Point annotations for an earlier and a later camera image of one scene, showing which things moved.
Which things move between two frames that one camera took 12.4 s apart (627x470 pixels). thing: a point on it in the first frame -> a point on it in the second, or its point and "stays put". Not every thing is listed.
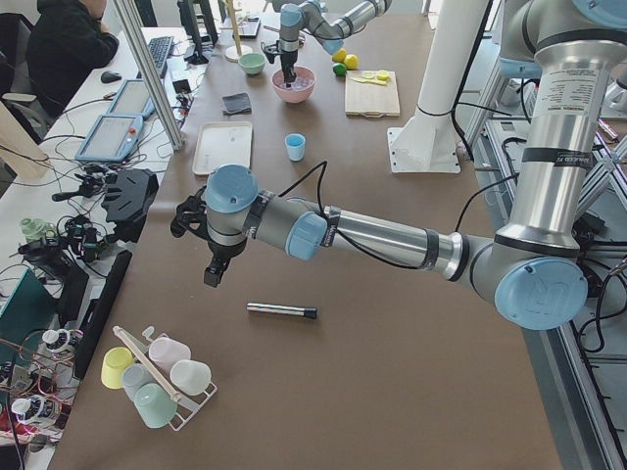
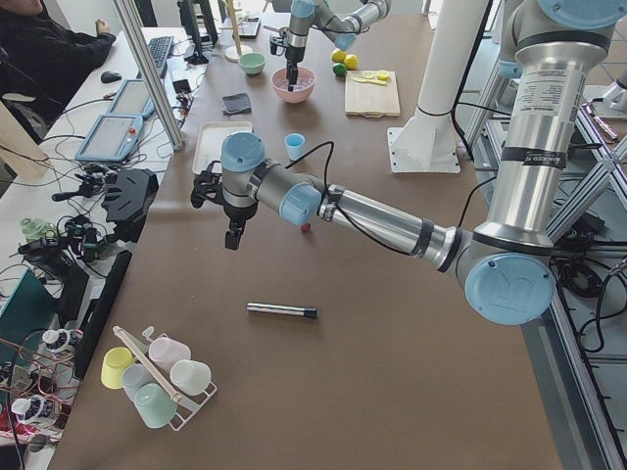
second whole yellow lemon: [340, 56] stays put
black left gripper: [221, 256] -> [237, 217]
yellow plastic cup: [115, 361] stays put
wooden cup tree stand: [233, 53] stays put
